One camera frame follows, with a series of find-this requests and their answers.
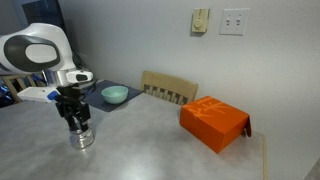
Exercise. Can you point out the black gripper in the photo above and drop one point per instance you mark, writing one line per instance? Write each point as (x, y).
(71, 107)

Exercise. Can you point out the dark blue cloth placemat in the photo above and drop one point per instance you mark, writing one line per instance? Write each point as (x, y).
(95, 100)

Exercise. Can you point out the teal ceramic bowl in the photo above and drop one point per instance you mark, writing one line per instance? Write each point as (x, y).
(115, 95)

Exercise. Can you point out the light wooden slat-back chair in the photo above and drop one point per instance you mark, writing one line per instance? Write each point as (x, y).
(10, 87)
(168, 84)

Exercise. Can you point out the dark monitor screen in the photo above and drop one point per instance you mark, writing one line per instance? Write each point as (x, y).
(43, 11)

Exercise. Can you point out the orange cardboard box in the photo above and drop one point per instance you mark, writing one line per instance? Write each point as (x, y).
(213, 123)

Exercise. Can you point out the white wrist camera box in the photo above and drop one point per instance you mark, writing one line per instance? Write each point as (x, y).
(35, 94)

